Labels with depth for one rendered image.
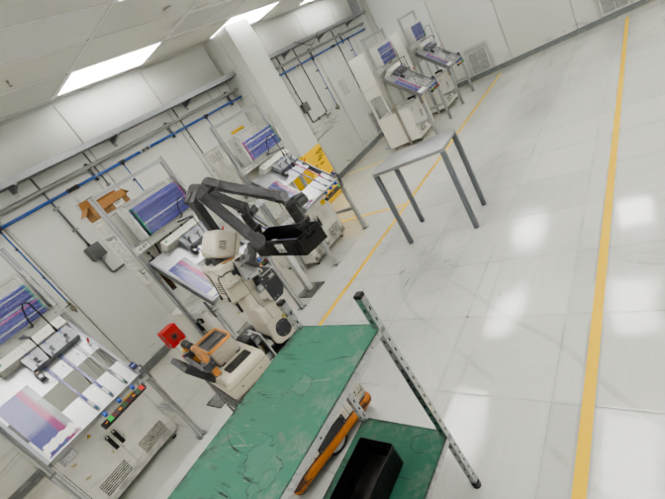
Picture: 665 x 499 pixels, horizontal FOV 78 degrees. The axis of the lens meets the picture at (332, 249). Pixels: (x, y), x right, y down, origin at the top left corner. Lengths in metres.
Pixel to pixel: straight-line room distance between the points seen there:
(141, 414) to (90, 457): 0.40
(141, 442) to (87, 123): 3.61
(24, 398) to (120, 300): 2.13
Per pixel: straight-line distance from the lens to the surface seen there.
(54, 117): 5.60
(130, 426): 3.67
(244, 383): 2.15
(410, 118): 7.40
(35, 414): 3.37
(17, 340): 3.58
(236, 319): 4.01
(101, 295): 5.25
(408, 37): 8.76
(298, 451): 1.27
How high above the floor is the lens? 1.75
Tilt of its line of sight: 21 degrees down
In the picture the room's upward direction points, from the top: 32 degrees counter-clockwise
